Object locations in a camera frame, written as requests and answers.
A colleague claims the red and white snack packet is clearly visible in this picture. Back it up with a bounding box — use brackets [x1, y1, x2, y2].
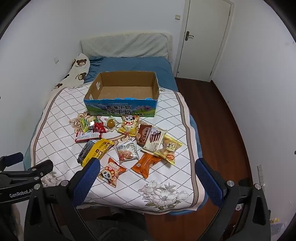
[75, 130, 101, 143]

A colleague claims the white door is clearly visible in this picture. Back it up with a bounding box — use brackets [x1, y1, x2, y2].
[176, 0, 232, 82]

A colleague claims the white chocolate stick packet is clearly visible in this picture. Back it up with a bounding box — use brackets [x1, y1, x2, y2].
[143, 127, 167, 154]

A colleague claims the cardboard box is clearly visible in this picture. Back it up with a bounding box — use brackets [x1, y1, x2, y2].
[83, 71, 160, 118]

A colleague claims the white padded headboard cushion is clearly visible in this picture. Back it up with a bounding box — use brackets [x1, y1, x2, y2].
[80, 32, 173, 59]

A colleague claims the white wall power strip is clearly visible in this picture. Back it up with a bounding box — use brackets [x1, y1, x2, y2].
[257, 164, 264, 186]

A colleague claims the white floral quilted blanket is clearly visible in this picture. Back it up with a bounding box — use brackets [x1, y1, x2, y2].
[31, 82, 205, 212]

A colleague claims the bear print pillow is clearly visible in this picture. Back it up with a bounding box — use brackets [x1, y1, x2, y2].
[52, 53, 90, 91]

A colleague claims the small red snack packet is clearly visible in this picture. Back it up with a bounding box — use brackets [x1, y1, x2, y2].
[92, 122, 107, 133]

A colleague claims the clear braised egg packet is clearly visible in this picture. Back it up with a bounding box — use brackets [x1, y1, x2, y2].
[105, 116, 118, 131]

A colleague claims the white cookie packet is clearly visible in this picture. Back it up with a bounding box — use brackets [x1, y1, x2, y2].
[115, 142, 139, 164]

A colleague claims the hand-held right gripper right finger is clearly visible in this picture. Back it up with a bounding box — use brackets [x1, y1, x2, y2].
[195, 158, 271, 241]

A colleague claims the yellow cake packet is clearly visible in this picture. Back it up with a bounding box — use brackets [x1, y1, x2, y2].
[154, 136, 183, 165]

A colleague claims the orange panda snack packet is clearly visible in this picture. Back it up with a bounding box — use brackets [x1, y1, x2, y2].
[98, 158, 127, 188]

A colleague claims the yellow panda snack packet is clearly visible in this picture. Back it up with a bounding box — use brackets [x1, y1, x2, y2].
[117, 115, 140, 136]

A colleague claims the plain orange snack packet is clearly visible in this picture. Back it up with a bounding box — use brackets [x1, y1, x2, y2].
[131, 153, 162, 179]

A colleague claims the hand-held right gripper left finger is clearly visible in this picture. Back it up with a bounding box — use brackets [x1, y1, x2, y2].
[24, 158, 101, 241]

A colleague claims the yellow and black snack packet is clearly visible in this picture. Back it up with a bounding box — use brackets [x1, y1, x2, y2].
[81, 138, 115, 168]

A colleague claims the green snack packet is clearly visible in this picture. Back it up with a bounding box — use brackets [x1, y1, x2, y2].
[80, 118, 91, 133]

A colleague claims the brown snack packet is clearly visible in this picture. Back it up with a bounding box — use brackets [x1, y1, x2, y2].
[136, 124, 152, 146]

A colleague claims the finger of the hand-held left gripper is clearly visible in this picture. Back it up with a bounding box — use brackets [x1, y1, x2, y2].
[0, 159, 54, 183]
[0, 152, 24, 171]

